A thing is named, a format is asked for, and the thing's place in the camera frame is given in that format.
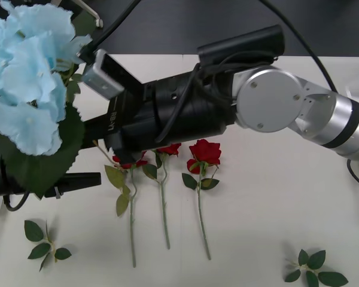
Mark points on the red rose with green stem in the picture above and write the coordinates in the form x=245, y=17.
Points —
x=169, y=149
x=205, y=152
x=115, y=176

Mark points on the pale blue flower green stem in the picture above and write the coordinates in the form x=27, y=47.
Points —
x=27, y=74

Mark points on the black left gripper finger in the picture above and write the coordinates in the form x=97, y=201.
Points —
x=83, y=177
x=77, y=187

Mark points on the loose green leaf twig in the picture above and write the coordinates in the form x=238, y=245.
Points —
x=33, y=230
x=316, y=259
x=73, y=91

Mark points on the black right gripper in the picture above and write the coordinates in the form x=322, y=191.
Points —
x=128, y=125

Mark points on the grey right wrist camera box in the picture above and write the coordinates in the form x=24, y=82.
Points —
x=100, y=80

